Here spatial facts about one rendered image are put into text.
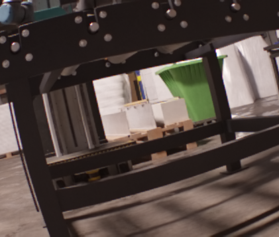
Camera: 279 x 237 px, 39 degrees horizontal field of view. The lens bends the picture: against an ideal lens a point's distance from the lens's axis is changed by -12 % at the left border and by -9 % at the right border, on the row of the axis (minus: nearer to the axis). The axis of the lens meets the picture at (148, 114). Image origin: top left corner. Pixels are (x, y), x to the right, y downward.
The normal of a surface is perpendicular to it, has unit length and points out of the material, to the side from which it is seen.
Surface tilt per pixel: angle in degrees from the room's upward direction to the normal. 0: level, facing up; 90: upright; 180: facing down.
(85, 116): 90
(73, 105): 90
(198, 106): 101
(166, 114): 90
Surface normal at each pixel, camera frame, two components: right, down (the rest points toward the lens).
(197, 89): 0.20, 0.18
